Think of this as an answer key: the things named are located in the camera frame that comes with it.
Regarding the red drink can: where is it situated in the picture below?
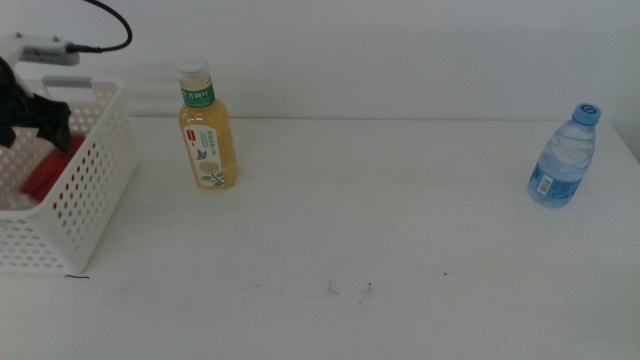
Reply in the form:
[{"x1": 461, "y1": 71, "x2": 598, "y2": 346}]
[{"x1": 19, "y1": 134, "x2": 86, "y2": 204}]

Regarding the yellow tea bottle white cap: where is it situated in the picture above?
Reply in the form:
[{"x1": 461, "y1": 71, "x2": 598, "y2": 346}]
[{"x1": 177, "y1": 55, "x2": 239, "y2": 190}]

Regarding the clear water bottle blue cap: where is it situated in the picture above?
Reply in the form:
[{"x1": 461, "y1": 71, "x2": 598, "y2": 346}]
[{"x1": 527, "y1": 102, "x2": 603, "y2": 209}]

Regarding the white perforated plastic basket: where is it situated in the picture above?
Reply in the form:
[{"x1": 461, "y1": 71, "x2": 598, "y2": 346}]
[{"x1": 0, "y1": 75, "x2": 140, "y2": 275}]

